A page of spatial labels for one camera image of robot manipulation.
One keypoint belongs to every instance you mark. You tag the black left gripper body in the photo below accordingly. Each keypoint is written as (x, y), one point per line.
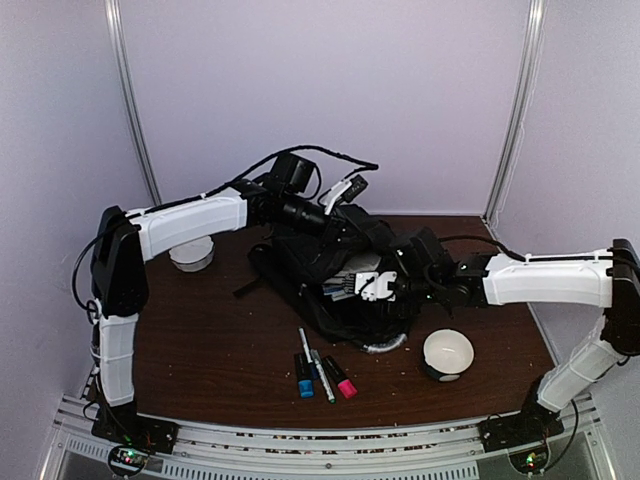
(324, 235)

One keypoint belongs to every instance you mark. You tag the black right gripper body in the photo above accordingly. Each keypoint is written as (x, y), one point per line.
(420, 290)

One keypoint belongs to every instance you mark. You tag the black student backpack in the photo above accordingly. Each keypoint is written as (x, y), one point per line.
(294, 265)

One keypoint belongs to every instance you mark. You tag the translucent bag with sandwich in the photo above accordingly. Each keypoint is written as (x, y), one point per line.
(364, 262)

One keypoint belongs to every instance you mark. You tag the dog picture book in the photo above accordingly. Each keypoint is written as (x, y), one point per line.
(340, 287)

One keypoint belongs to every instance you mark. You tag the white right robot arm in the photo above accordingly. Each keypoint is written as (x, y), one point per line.
(606, 278)

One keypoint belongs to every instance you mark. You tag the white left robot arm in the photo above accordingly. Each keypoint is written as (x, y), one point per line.
(127, 240)

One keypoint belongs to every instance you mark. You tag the white bowl black base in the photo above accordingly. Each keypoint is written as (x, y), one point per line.
(446, 355)

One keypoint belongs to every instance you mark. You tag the white pen green tip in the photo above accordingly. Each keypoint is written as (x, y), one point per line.
(322, 376)

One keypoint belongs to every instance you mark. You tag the pink highlighter marker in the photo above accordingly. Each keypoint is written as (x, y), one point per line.
(339, 377)

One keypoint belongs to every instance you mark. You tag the white fluted ceramic bowl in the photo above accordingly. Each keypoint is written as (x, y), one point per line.
(193, 256)

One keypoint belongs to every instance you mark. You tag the blue highlighter marker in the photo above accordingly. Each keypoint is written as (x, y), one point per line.
(304, 376)

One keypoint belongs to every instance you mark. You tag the right circuit board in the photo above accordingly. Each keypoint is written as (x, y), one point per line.
(529, 461)

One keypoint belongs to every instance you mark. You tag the circuit board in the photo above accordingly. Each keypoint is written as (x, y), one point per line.
(529, 461)
(127, 461)

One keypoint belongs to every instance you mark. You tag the left circuit board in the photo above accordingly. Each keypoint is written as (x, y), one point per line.
(127, 461)

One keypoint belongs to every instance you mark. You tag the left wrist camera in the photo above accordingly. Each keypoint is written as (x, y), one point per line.
(344, 191)

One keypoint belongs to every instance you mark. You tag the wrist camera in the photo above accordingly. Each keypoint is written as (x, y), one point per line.
(344, 191)
(375, 286)

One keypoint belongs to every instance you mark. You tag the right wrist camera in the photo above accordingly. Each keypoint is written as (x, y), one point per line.
(375, 286)

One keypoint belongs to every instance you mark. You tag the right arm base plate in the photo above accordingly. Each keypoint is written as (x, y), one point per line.
(516, 430)

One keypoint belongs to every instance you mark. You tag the aluminium front rail frame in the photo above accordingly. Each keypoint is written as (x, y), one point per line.
(444, 450)

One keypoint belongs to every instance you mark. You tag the right aluminium corner post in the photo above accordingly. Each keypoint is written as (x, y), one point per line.
(524, 87)

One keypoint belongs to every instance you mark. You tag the aluminium corner post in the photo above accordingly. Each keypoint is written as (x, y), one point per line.
(524, 87)
(117, 37)

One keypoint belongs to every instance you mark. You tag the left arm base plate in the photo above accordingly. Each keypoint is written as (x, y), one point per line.
(152, 435)

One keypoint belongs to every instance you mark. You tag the left aluminium corner post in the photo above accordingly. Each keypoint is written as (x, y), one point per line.
(117, 37)

